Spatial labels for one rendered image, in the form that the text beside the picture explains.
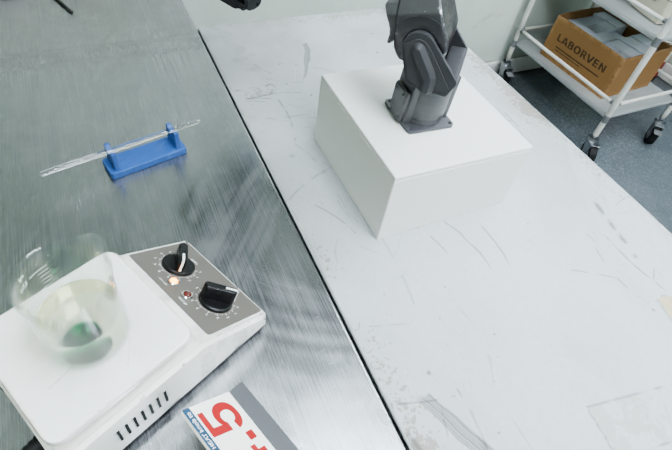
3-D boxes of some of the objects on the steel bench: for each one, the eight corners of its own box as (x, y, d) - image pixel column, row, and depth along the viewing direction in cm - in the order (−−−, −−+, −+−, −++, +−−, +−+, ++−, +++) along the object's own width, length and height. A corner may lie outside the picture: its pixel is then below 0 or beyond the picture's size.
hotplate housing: (187, 252, 55) (179, 205, 49) (268, 327, 50) (270, 285, 44) (-24, 397, 42) (-69, 356, 36) (56, 516, 37) (19, 492, 31)
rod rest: (176, 139, 67) (173, 118, 65) (187, 153, 66) (185, 132, 63) (102, 164, 62) (96, 143, 60) (113, 181, 61) (106, 159, 58)
